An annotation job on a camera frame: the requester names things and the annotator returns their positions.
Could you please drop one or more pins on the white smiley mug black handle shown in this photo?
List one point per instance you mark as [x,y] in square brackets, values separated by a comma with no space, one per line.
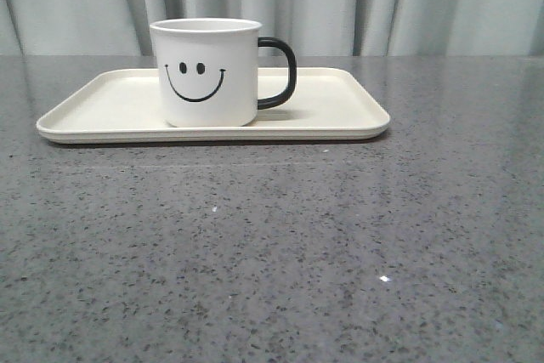
[208,71]

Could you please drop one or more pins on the cream rectangular plastic tray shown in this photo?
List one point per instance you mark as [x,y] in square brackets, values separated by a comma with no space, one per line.
[123,106]

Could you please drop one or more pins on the grey-green pleated curtain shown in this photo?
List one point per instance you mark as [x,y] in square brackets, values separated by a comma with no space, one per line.
[311,27]

